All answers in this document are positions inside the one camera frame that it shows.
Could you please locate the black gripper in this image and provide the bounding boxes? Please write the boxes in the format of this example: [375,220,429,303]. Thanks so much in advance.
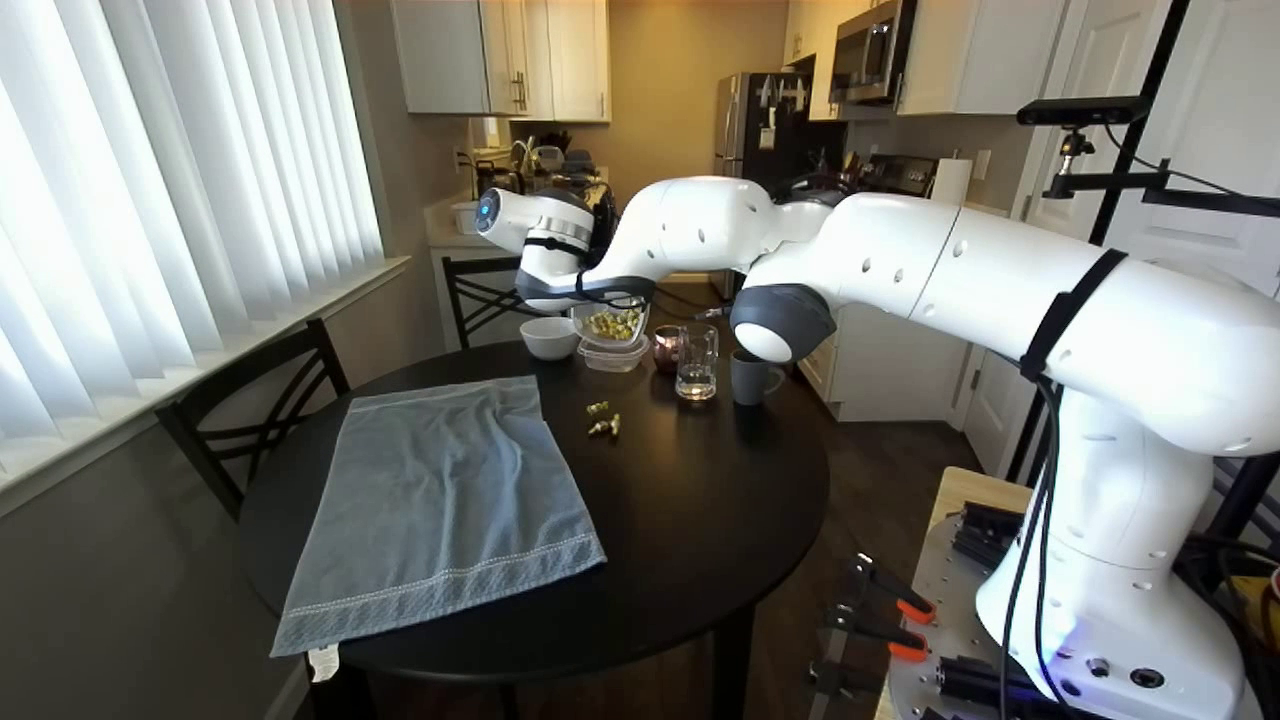
[515,272,610,329]

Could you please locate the yellow candy pile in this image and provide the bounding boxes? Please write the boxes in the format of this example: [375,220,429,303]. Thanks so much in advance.
[584,309,649,343]

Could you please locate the clear plastic bowl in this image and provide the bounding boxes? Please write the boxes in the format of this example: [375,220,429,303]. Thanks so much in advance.
[578,293,658,353]

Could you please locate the white ceramic bowl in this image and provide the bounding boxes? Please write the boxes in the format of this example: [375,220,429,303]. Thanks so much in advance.
[515,315,584,366]

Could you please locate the small dark red cup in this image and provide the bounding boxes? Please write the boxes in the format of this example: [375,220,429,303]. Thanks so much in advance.
[654,323,690,376]

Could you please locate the black chair with crossed back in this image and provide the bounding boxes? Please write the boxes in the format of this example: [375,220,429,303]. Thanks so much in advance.
[152,315,356,526]
[442,254,536,353]

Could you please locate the clear glass jar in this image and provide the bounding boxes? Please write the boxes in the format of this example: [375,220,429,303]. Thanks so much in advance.
[673,323,726,407]

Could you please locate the dark countertop appliance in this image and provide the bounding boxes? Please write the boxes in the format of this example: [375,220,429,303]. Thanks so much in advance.
[513,130,604,204]

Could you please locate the grey mug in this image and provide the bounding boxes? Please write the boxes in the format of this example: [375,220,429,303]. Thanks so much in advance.
[727,357,792,411]

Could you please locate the light blue cloth towel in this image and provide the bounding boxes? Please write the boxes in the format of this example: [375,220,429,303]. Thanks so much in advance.
[270,373,612,666]

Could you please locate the stainless refrigerator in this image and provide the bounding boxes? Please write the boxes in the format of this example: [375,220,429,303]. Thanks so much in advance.
[714,69,811,178]

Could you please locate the white base cabinet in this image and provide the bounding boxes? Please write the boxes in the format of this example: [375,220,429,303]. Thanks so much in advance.
[795,314,984,428]

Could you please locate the black microwave oven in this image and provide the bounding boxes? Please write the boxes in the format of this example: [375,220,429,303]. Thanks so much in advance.
[828,0,919,107]

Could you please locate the black table leg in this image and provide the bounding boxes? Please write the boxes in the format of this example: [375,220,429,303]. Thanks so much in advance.
[708,605,762,720]

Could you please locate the white paper towel roll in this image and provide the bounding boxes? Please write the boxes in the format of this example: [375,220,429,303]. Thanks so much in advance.
[928,157,975,207]

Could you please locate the white panel door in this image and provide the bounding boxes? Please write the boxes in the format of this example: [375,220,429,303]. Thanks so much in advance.
[956,373,1053,478]

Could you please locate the white towel tag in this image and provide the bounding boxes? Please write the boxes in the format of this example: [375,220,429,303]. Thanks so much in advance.
[304,646,349,688]

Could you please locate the light workbench top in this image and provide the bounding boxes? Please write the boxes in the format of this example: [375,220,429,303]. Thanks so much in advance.
[874,465,1072,720]

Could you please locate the white vertical window blinds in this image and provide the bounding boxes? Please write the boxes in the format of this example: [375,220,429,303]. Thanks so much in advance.
[0,0,393,444]

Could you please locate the black electronic box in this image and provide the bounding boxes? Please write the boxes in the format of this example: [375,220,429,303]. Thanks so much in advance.
[950,500,1025,571]

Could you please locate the white window sill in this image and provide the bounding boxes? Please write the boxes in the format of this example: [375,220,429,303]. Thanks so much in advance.
[0,254,415,515]

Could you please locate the cream wall cabinet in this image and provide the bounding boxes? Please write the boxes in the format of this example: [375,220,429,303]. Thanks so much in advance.
[386,0,617,130]

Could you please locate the black clamp with orange handle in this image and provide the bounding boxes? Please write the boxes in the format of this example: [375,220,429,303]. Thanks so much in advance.
[844,547,941,633]
[828,601,933,670]

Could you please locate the white wall cabinet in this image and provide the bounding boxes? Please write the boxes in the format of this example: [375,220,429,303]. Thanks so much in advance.
[892,0,1072,120]

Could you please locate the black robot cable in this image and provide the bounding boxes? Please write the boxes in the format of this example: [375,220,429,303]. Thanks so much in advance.
[992,376,1084,720]

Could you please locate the black camera stand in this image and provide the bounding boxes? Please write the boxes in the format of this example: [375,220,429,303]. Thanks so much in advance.
[1012,0,1280,238]

